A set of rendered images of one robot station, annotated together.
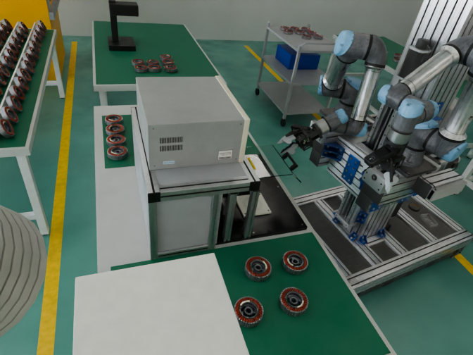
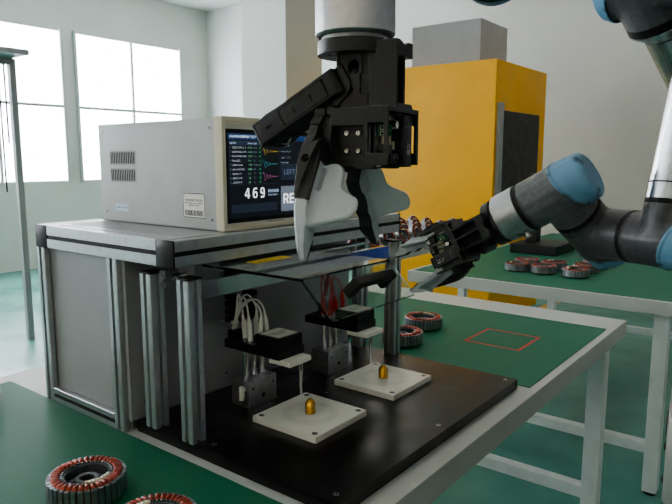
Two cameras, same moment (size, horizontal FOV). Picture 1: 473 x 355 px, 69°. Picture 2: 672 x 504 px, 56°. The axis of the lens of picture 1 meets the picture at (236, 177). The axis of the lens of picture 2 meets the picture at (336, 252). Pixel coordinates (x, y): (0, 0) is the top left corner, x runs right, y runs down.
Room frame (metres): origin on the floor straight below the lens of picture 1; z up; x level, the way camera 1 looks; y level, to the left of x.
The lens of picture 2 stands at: (0.85, -1.10, 1.24)
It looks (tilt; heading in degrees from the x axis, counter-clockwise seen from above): 8 degrees down; 61
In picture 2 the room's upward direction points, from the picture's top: straight up
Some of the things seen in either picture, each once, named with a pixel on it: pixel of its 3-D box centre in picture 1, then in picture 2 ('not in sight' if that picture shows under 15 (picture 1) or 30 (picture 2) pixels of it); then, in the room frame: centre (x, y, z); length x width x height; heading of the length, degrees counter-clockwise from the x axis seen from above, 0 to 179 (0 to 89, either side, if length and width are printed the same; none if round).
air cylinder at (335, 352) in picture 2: not in sight; (330, 357); (1.50, 0.13, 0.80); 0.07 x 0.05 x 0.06; 24
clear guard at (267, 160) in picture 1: (260, 165); (300, 278); (1.32, -0.10, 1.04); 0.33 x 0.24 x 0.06; 114
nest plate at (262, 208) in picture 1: (252, 204); (310, 415); (1.34, -0.10, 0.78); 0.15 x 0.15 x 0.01; 24
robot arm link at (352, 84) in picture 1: (352, 89); not in sight; (2.00, -0.60, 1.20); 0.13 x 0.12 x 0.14; 86
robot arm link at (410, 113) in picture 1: (407, 115); not in sight; (1.16, -0.57, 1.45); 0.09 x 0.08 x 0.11; 130
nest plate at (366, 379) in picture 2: not in sight; (383, 379); (1.56, 0.00, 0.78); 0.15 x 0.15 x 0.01; 24
